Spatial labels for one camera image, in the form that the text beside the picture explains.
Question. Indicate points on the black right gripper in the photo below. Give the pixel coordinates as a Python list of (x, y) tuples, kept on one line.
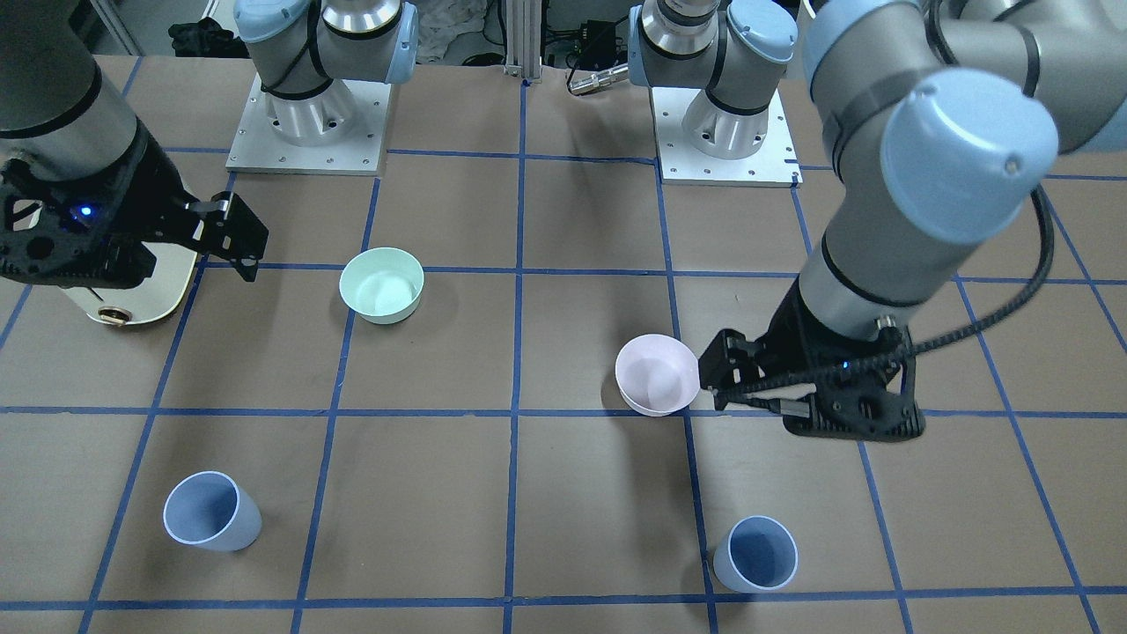
[(151, 204)]

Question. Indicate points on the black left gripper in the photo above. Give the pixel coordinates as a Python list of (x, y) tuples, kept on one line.
[(790, 345)]

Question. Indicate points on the blue cup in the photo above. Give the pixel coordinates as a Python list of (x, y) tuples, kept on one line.
[(757, 555), (208, 510)]

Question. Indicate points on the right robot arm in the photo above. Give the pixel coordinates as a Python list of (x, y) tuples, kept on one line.
[(62, 114)]

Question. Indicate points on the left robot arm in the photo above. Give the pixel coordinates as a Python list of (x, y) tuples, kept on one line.
[(940, 119)]

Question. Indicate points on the cream toaster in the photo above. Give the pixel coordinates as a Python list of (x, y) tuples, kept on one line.
[(152, 300)]

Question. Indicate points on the pink bowl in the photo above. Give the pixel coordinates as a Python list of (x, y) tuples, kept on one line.
[(657, 375)]

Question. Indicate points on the green bowl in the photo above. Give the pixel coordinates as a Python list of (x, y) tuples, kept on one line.
[(383, 285)]

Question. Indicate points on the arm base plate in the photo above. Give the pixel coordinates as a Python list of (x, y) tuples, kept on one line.
[(700, 145), (342, 131)]

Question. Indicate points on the aluminium frame post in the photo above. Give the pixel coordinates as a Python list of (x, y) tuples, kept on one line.
[(523, 39)]

